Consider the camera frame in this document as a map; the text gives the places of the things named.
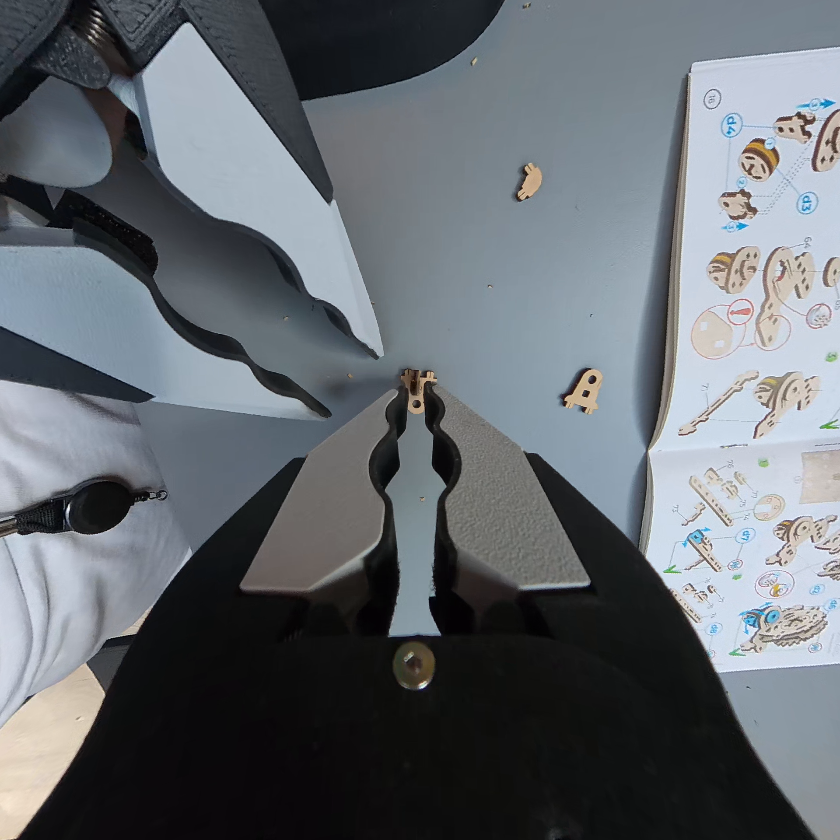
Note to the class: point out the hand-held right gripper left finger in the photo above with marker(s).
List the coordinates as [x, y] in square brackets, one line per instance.
[315, 525]

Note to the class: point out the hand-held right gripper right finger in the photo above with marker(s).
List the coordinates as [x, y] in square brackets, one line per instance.
[505, 525]

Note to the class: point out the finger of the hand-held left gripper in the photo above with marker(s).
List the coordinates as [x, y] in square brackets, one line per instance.
[229, 151]
[79, 308]

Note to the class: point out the small notched wooden puzzle piece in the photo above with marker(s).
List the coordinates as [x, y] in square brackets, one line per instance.
[417, 400]

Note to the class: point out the grey desk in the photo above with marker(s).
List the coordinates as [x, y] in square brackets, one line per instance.
[492, 262]

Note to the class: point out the black quilted cushion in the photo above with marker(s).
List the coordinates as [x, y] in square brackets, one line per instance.
[394, 39]

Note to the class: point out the rocket-shaped wooden puzzle piece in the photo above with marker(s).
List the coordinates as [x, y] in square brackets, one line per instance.
[584, 392]

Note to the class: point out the black badge reel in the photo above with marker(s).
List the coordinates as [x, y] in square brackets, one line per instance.
[98, 505]

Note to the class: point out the person's white shirt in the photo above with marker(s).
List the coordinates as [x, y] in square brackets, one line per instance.
[65, 590]

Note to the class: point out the small curved wooden puzzle piece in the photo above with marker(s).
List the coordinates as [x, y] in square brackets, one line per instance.
[529, 180]

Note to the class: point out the illustrated instruction booklet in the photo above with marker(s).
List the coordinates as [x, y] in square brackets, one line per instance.
[722, 308]

